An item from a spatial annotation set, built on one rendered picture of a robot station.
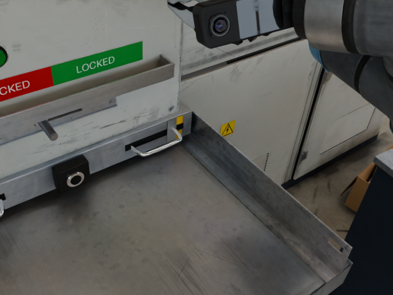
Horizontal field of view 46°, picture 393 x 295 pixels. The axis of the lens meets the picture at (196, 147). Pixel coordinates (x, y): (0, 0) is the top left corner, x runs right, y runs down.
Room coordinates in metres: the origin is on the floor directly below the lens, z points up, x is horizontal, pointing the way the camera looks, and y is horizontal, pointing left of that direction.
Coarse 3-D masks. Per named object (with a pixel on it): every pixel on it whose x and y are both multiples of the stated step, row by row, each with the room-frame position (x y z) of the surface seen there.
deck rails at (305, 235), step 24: (192, 120) 0.76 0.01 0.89; (192, 144) 0.73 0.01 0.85; (216, 144) 0.70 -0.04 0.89; (216, 168) 0.67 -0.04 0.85; (240, 168) 0.64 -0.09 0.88; (240, 192) 0.61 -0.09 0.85; (264, 192) 0.59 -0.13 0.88; (264, 216) 0.55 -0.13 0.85; (288, 216) 0.54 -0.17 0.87; (312, 216) 0.51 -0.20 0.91; (288, 240) 0.51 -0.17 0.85; (312, 240) 0.50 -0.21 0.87; (336, 240) 0.47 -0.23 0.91; (312, 264) 0.46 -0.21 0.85; (336, 264) 0.46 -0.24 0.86
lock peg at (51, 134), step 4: (36, 124) 0.56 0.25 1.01; (40, 124) 0.55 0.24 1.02; (44, 124) 0.55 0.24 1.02; (48, 124) 0.55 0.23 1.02; (44, 128) 0.54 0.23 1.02; (48, 128) 0.54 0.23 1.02; (52, 128) 0.54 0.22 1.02; (44, 132) 0.54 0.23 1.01; (48, 132) 0.53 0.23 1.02; (52, 132) 0.53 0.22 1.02; (48, 136) 0.53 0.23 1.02; (52, 136) 0.52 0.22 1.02; (56, 136) 0.53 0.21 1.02; (52, 140) 0.52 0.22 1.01
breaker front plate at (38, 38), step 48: (0, 0) 0.55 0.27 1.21; (48, 0) 0.59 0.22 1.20; (96, 0) 0.64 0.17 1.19; (144, 0) 0.69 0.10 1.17; (48, 48) 0.59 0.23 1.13; (96, 48) 0.64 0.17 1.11; (144, 48) 0.69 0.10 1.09; (48, 96) 0.58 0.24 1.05; (144, 96) 0.69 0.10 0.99; (0, 144) 0.52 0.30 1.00; (48, 144) 0.57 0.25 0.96
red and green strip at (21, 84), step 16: (128, 48) 0.67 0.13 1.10; (64, 64) 0.60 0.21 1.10; (80, 64) 0.62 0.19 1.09; (96, 64) 0.63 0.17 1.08; (112, 64) 0.65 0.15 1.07; (0, 80) 0.54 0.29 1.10; (16, 80) 0.55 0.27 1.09; (32, 80) 0.57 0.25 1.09; (48, 80) 0.58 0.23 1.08; (64, 80) 0.60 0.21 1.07; (0, 96) 0.53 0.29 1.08; (16, 96) 0.55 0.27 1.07
